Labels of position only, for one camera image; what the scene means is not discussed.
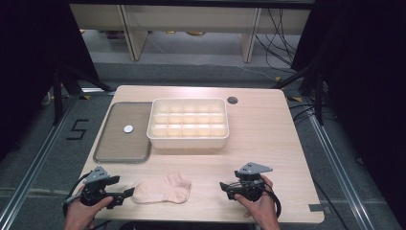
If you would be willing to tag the grey tape piece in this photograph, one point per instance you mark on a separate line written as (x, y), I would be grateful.
(316, 208)

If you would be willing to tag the beige wooden desk frame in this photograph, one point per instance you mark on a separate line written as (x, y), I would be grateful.
(191, 19)

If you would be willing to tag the black metal stand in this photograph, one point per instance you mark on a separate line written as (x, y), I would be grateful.
(58, 96)
(318, 96)

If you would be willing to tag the white divided storage box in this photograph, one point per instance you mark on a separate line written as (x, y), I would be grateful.
(188, 123)

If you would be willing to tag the clear grey box lid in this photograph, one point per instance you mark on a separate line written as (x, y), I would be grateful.
(123, 143)

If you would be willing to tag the person's right hand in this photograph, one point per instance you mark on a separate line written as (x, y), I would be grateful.
(263, 207)

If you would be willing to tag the black curtain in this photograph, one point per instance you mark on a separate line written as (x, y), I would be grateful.
(28, 64)
(367, 80)

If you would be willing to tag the pale pink ankle sock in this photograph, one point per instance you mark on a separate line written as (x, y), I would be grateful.
(162, 190)

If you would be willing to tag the white round sticker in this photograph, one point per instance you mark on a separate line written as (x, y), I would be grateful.
(128, 129)

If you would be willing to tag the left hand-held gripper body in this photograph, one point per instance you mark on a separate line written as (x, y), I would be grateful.
(95, 191)

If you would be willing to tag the person's left hand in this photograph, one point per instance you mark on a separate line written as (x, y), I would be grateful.
(81, 215)

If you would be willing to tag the aluminium floor rail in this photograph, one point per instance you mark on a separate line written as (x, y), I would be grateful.
(35, 163)
(338, 172)

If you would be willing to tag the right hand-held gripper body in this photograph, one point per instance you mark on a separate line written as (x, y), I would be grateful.
(252, 187)

